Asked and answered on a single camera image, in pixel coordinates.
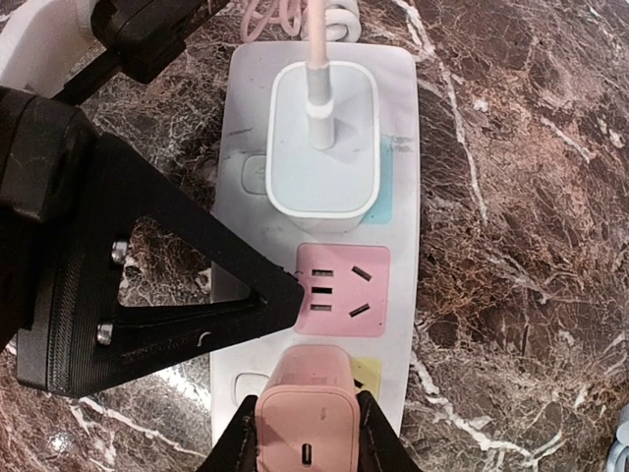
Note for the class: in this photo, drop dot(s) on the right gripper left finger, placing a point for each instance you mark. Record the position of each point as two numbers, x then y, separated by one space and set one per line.
236 450

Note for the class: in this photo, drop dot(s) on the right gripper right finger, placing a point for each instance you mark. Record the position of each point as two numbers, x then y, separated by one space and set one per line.
380 449

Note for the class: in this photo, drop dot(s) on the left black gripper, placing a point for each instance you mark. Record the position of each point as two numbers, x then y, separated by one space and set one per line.
141 38

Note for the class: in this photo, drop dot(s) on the pink charger plug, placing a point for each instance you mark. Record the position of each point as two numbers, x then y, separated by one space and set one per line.
308 416

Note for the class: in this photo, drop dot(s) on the white multicolour power strip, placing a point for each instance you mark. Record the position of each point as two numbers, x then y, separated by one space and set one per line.
360 286

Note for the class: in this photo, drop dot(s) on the white charger with pink cable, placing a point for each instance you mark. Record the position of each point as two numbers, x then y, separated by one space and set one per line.
322 167

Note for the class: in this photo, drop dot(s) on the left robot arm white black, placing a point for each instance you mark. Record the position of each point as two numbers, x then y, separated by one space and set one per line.
71 197

